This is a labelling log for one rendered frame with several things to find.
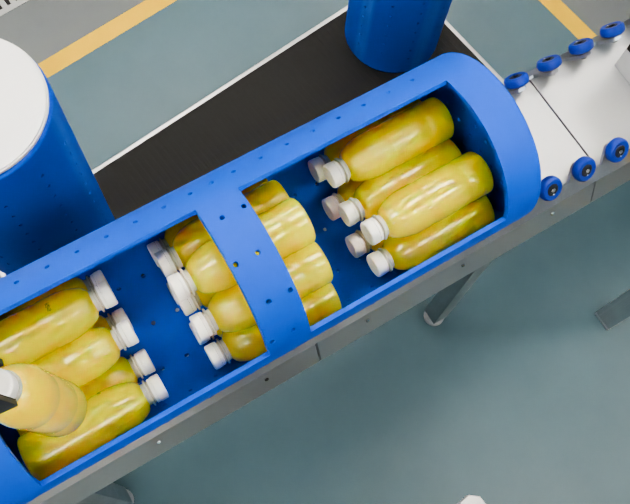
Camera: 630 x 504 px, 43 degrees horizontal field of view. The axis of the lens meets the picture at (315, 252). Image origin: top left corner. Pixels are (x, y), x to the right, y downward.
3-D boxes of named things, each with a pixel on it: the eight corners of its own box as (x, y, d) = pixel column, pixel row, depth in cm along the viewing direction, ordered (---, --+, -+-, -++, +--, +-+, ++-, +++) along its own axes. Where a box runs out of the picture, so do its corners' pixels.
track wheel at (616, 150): (630, 135, 141) (622, 131, 142) (610, 146, 140) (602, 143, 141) (631, 157, 143) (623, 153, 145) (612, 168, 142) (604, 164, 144)
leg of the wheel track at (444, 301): (447, 320, 230) (509, 244, 171) (430, 329, 229) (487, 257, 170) (436, 303, 232) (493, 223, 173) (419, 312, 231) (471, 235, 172)
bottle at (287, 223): (287, 199, 117) (169, 262, 113) (297, 193, 110) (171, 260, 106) (311, 242, 117) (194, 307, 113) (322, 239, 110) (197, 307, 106)
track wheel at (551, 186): (563, 174, 137) (555, 169, 139) (542, 185, 136) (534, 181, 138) (565, 195, 140) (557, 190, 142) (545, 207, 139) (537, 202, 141)
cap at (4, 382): (5, 362, 85) (-2, 359, 83) (27, 390, 84) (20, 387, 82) (-25, 388, 84) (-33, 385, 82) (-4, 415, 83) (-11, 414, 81)
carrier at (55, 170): (97, 205, 220) (5, 264, 213) (-6, 6, 138) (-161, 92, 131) (156, 284, 214) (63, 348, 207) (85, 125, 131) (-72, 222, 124)
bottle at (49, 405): (65, 369, 104) (7, 340, 85) (99, 410, 102) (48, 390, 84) (21, 407, 102) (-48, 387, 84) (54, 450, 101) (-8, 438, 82)
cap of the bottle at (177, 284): (176, 271, 111) (165, 277, 111) (178, 270, 107) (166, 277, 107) (190, 296, 111) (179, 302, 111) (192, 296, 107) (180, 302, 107)
